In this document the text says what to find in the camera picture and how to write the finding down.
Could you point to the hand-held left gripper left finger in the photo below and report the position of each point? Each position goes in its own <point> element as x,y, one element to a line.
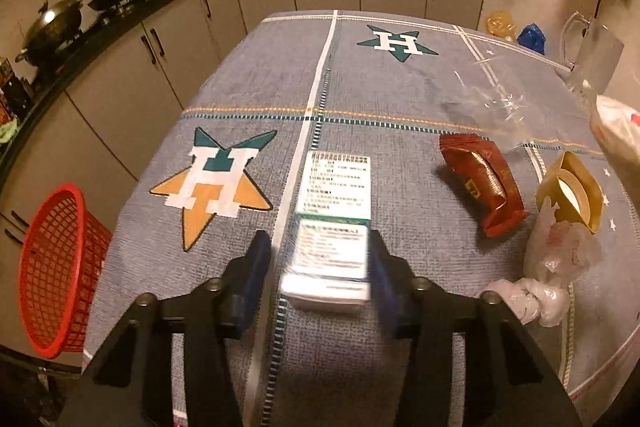
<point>257,287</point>

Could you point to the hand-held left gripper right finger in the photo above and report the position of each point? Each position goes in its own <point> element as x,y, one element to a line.
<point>385,287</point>

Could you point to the white box with green border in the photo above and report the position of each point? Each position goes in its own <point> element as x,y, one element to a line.
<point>335,207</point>

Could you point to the red plastic mesh basket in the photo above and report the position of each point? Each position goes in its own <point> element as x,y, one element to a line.
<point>55,267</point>

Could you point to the red foil snack packet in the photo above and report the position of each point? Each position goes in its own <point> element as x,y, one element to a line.
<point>485,182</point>

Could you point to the white tissue wad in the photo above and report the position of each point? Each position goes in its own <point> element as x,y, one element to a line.
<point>535,302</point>

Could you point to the clear bag with red print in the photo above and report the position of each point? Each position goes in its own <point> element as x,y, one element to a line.
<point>560,247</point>

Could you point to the grey star printed tablecloth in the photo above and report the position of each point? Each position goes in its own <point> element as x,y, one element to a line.
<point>390,107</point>

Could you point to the clear plastic wrapper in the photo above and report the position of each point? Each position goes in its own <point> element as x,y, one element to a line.
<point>495,107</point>

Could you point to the white plastic bag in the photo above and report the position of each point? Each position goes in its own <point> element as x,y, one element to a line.
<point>617,137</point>

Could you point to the yellow plastic bag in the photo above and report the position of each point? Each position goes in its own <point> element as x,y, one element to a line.
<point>501,27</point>

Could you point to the blue plastic bag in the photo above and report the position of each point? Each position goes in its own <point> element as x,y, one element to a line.
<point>532,38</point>

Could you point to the green cloth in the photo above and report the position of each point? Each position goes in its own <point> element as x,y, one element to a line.
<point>9,131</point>

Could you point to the clear glass pitcher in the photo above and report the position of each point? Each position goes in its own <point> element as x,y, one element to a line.
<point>592,52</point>

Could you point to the group of seasoning bottles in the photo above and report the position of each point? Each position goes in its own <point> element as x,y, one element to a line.
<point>12,87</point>

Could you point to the steel wok with lid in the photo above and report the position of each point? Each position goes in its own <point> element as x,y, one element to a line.
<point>52,27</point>

